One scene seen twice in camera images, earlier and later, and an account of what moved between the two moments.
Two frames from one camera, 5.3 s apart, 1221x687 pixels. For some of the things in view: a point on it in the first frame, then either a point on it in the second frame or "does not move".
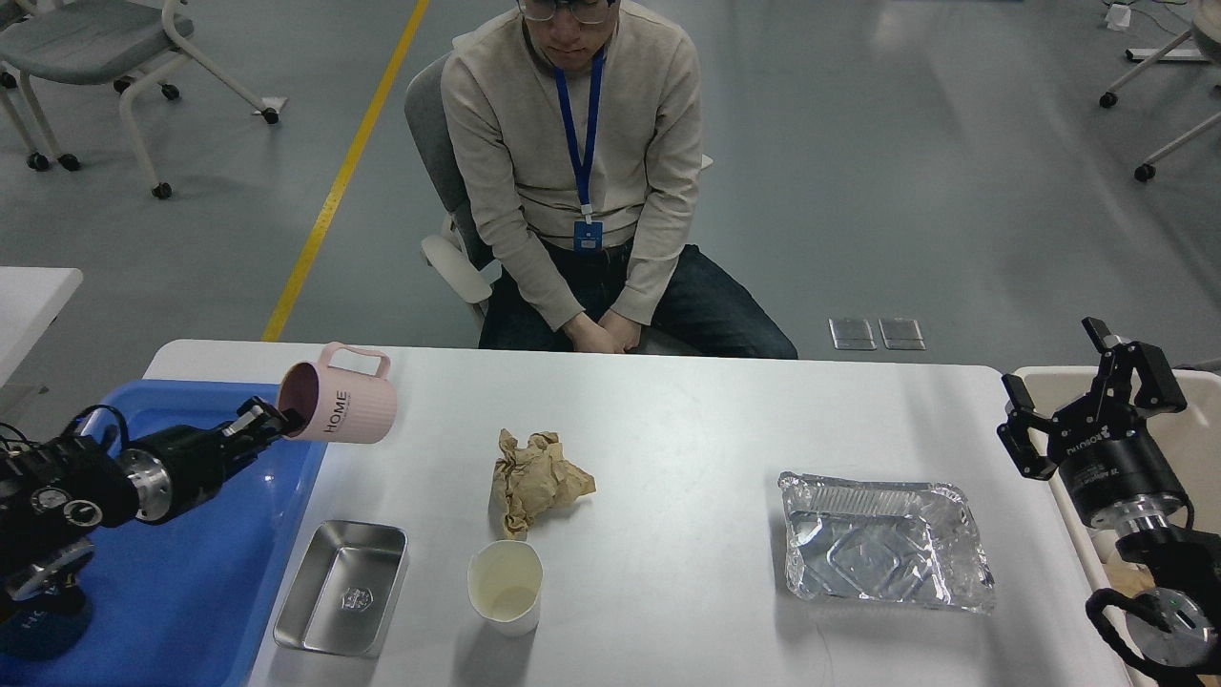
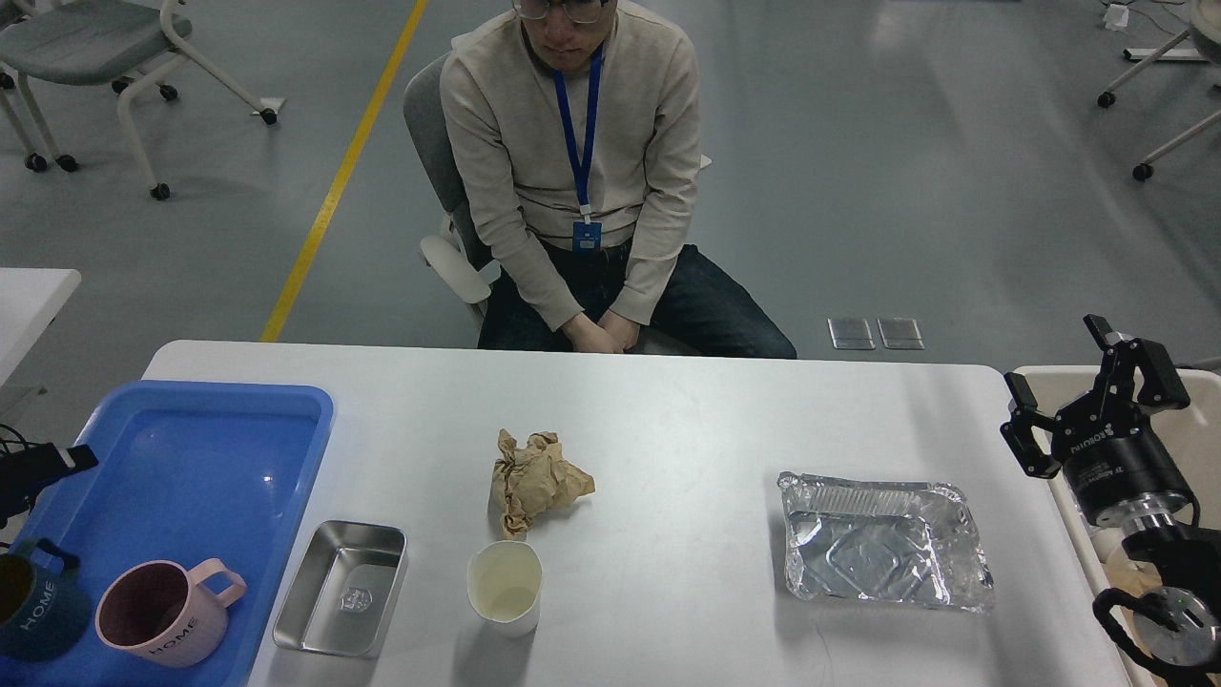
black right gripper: (1124, 483) does not move
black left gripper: (180, 470) → (25, 474)
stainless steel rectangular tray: (340, 595) does not move
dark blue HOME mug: (48, 628) does not move
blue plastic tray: (179, 601) does not move
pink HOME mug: (346, 396) → (167, 614)
